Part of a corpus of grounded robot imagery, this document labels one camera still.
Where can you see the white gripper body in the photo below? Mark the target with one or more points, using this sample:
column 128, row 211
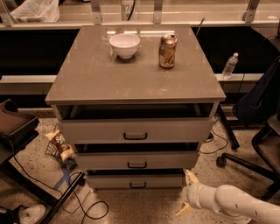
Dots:
column 193, row 195

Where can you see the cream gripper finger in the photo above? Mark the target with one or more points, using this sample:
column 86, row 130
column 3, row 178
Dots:
column 190, row 178
column 184, row 210

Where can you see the drawer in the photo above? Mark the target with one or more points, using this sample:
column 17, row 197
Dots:
column 136, row 160
column 128, row 131
column 136, row 181

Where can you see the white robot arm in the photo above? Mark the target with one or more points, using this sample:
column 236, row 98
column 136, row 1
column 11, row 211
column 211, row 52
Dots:
column 227, row 201

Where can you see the grey drawer cabinet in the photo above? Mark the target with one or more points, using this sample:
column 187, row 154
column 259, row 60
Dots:
column 96, row 84

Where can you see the dark blue jacket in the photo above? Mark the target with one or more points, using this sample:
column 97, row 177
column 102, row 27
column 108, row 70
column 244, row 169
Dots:
column 261, row 102

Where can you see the clear plastic water bottle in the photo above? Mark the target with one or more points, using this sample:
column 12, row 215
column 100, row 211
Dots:
column 230, row 66

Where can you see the snack chip bag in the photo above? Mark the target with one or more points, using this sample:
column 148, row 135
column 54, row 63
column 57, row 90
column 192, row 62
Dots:
column 64, row 149

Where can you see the golden soda can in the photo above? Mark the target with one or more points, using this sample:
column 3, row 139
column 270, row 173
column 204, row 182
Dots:
column 167, row 50

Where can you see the white bowl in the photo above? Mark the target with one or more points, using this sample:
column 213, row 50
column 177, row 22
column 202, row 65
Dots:
column 125, row 45

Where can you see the white shoe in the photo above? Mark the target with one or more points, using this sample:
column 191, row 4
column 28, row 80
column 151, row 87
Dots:
column 32, row 214

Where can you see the white plastic bag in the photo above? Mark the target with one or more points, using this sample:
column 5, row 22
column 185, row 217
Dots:
column 37, row 11

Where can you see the small wire basket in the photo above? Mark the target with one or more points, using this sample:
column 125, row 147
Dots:
column 51, row 150

